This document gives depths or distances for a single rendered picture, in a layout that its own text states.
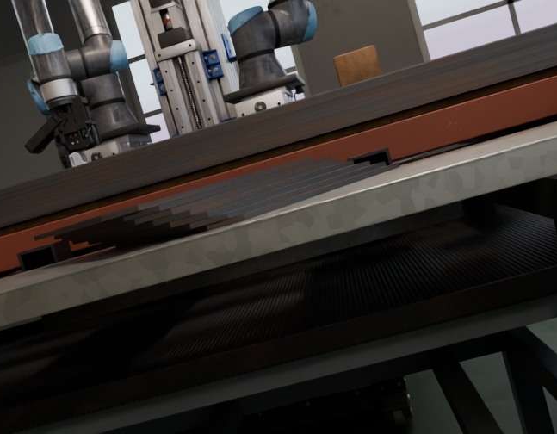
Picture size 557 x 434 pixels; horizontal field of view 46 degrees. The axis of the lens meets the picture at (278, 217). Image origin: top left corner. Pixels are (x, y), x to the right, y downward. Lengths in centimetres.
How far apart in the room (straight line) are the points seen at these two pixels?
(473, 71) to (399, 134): 12
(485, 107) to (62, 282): 56
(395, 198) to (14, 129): 490
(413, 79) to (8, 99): 468
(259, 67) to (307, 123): 110
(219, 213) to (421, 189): 18
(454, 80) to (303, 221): 40
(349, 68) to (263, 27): 106
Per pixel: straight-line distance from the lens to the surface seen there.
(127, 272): 58
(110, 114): 207
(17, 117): 534
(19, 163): 534
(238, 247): 55
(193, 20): 222
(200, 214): 58
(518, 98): 90
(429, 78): 87
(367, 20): 475
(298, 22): 203
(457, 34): 474
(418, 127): 87
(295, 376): 93
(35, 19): 200
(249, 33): 198
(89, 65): 169
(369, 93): 87
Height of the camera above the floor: 78
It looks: 4 degrees down
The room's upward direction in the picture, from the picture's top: 16 degrees counter-clockwise
